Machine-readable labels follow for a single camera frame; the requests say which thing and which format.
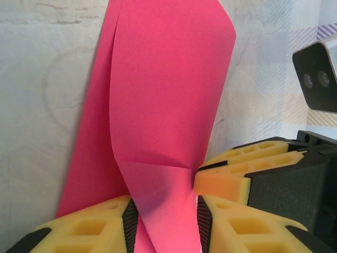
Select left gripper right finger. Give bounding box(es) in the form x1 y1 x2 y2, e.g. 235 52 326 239
196 194 330 253

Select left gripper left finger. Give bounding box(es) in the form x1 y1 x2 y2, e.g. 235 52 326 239
5 194 139 253

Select pink square paper sheet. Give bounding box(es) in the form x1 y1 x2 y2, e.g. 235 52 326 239
56 0 237 253

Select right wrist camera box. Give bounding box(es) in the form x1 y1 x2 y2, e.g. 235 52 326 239
292 33 337 114

